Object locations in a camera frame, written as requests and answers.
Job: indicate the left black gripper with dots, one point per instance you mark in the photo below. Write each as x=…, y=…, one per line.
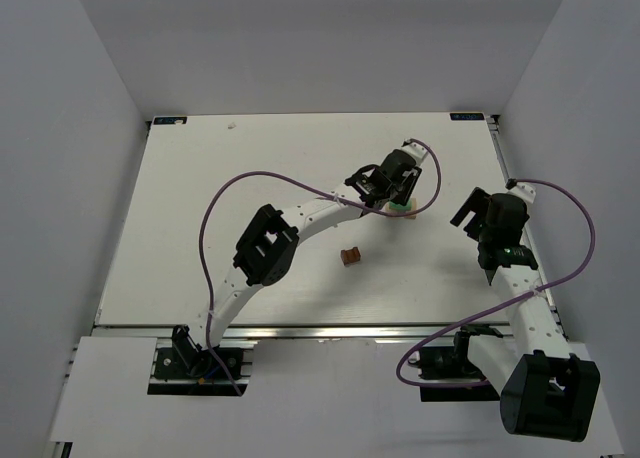
x=401, y=191

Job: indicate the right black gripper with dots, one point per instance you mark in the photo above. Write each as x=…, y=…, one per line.
x=473, y=212

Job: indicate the green cylinder block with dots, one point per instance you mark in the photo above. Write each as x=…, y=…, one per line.
x=401, y=209

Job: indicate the brown notched block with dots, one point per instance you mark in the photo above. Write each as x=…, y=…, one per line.
x=350, y=256

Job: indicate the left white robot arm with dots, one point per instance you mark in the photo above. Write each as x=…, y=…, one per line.
x=266, y=248

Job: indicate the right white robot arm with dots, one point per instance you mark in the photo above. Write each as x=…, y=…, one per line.
x=545, y=390

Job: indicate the right blue corner label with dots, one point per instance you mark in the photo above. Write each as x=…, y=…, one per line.
x=467, y=116

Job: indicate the blue corner label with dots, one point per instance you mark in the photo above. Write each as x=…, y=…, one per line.
x=169, y=120
x=467, y=116

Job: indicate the left blue corner label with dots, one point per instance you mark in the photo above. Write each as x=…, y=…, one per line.
x=169, y=120

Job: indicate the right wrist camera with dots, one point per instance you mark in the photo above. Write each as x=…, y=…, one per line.
x=522, y=190

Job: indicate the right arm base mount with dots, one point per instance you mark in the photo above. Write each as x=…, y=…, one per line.
x=474, y=368

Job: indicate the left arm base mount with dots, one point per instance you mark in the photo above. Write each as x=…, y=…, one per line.
x=181, y=367

